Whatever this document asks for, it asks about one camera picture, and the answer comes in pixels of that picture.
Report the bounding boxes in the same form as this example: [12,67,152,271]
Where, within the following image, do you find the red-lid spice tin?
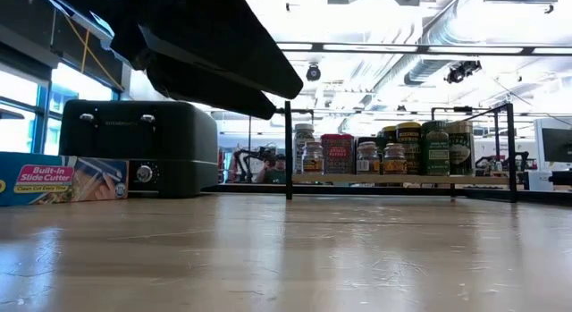
[320,132,357,175]

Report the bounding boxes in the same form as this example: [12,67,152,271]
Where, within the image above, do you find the green-lid oregano jar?
[420,120,451,177]

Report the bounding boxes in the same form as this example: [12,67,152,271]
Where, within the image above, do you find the white computer monitor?
[534,117,572,173]

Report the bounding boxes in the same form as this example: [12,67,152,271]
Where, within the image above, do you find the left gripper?
[44,0,305,122]

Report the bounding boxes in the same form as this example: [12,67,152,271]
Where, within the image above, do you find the black ceiling spotlight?
[444,60,483,85]

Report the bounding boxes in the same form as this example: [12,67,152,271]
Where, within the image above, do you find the wooden shelf black metal ends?
[283,100,519,204]

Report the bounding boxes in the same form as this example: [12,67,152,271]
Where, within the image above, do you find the black ceiling camera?
[305,62,323,82]

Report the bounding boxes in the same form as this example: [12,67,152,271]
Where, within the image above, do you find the black four-slot toaster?
[59,99,220,199]

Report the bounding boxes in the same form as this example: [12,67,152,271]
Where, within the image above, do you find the black spice tin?
[355,135,383,148]

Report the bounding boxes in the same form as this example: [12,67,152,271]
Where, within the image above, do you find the yellow hanging cord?
[48,7,126,93]

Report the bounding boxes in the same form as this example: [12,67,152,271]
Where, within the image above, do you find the small white box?
[525,170,555,192]

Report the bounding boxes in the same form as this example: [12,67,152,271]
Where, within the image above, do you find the beige-lid furikake jar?
[446,120,476,177]

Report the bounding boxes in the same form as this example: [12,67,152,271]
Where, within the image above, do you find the black overhead crossbar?
[275,41,572,57]

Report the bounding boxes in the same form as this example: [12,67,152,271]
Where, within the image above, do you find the blue plastic wrap box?
[0,150,130,207]

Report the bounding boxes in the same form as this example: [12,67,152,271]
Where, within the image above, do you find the person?
[253,153,287,184]

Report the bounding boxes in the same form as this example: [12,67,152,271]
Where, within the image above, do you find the white-lid glass spice jar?
[292,122,317,175]

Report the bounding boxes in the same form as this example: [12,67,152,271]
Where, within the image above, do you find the background robot station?
[474,150,531,178]
[217,144,287,184]

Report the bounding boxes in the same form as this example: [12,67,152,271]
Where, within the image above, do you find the black aluminium rig frame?
[203,181,572,206]

